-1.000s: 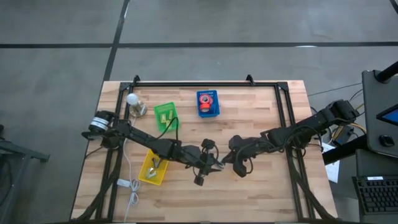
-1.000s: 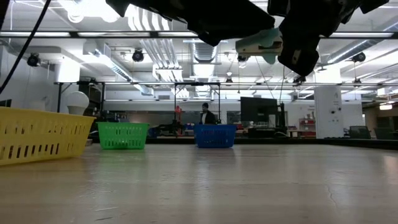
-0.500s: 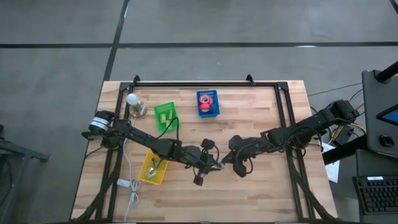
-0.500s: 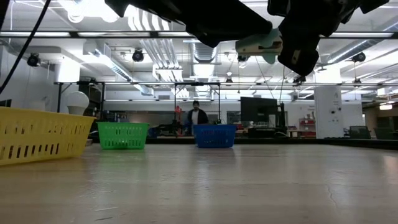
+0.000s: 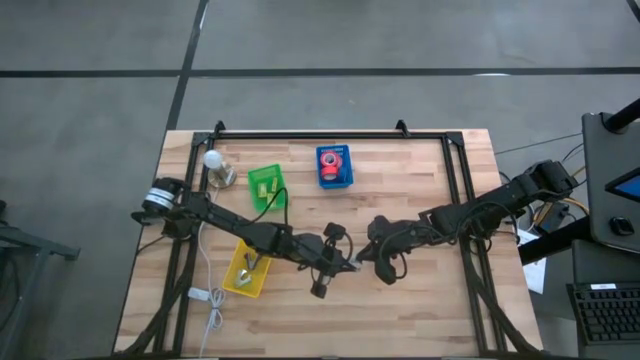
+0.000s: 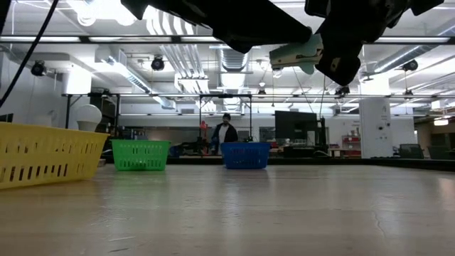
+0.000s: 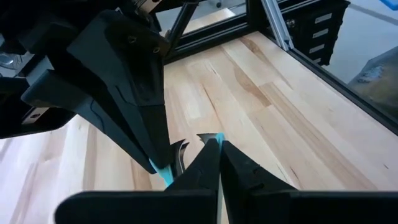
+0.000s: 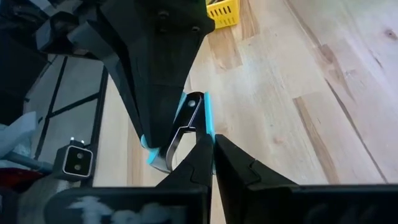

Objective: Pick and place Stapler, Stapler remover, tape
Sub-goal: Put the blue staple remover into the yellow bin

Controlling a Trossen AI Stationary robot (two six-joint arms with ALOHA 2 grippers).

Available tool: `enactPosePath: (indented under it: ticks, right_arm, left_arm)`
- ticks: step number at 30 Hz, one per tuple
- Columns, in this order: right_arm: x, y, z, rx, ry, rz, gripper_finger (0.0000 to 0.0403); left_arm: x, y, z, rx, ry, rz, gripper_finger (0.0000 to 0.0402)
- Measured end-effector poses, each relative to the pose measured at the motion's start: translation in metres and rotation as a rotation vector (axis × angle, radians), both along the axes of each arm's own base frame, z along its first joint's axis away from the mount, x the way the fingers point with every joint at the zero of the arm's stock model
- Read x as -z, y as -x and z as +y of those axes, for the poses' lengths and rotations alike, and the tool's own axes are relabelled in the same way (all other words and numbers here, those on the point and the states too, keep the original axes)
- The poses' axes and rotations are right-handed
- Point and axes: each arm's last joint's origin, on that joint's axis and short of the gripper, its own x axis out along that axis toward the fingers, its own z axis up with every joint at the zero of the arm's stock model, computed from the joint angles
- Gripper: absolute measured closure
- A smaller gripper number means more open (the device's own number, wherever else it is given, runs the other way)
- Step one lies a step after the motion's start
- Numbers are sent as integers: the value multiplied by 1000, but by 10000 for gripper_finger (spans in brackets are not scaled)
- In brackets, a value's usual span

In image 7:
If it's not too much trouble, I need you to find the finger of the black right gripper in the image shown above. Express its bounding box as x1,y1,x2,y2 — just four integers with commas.
67,9,171,169
21,69,157,174

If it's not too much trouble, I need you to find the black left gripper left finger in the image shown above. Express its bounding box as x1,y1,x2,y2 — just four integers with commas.
54,138,221,224

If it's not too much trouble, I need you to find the dark grey bulky object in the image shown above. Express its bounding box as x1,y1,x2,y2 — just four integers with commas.
347,45,398,121

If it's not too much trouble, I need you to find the black aluminium rig frame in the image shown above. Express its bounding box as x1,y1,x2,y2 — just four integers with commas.
155,0,398,136

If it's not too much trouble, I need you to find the silver aluminium post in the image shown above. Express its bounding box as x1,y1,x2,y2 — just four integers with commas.
260,0,295,52

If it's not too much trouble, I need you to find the black cabinet with silver labels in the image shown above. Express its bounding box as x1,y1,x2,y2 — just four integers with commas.
279,0,351,67

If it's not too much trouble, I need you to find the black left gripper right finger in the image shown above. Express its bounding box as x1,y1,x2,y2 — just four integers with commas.
220,140,398,224

